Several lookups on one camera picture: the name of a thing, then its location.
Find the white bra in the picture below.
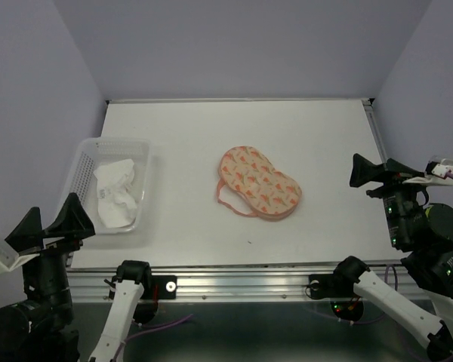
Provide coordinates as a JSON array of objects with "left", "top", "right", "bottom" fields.
[{"left": 94, "top": 158, "right": 137, "bottom": 229}]

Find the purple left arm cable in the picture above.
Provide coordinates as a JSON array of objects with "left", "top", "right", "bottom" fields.
[{"left": 109, "top": 313, "right": 196, "bottom": 362}]

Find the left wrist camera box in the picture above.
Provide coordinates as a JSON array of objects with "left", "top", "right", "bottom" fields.
[{"left": 0, "top": 238, "right": 39, "bottom": 275}]

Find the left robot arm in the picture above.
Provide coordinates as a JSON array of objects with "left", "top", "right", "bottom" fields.
[{"left": 0, "top": 192, "right": 95, "bottom": 361}]

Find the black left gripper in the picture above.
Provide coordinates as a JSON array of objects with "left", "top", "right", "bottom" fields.
[{"left": 10, "top": 186, "right": 97, "bottom": 318}]

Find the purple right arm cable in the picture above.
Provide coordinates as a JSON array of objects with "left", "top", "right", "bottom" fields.
[{"left": 309, "top": 171, "right": 453, "bottom": 362}]

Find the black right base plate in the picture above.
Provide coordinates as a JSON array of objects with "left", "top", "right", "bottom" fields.
[{"left": 304, "top": 274, "right": 354, "bottom": 300}]

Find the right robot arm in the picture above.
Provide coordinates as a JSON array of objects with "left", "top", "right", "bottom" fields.
[{"left": 332, "top": 154, "right": 453, "bottom": 361}]

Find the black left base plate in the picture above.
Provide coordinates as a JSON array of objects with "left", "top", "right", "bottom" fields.
[{"left": 141, "top": 275, "right": 177, "bottom": 301}]

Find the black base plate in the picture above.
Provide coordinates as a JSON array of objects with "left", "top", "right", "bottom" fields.
[
  {"left": 141, "top": 275, "right": 177, "bottom": 301},
  {"left": 304, "top": 274, "right": 354, "bottom": 300}
]

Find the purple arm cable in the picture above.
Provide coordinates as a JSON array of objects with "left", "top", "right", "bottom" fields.
[
  {"left": 309, "top": 171, "right": 453, "bottom": 362},
  {"left": 109, "top": 313, "right": 196, "bottom": 362}
]

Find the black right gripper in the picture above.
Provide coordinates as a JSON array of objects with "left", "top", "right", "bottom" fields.
[{"left": 347, "top": 151, "right": 427, "bottom": 246}]

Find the floral peach laundry bag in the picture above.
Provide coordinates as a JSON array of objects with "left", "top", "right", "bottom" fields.
[{"left": 216, "top": 146, "right": 303, "bottom": 221}]

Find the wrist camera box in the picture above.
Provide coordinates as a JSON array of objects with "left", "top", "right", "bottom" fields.
[
  {"left": 0, "top": 238, "right": 39, "bottom": 275},
  {"left": 403, "top": 156, "right": 453, "bottom": 187}
]

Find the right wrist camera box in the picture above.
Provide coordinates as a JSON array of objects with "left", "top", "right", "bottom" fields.
[{"left": 403, "top": 156, "right": 453, "bottom": 187}]

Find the aluminium front rail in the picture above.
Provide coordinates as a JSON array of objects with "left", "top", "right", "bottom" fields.
[{"left": 66, "top": 259, "right": 405, "bottom": 302}]

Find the white plastic basket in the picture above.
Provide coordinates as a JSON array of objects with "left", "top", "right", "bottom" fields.
[{"left": 58, "top": 137, "right": 152, "bottom": 235}]

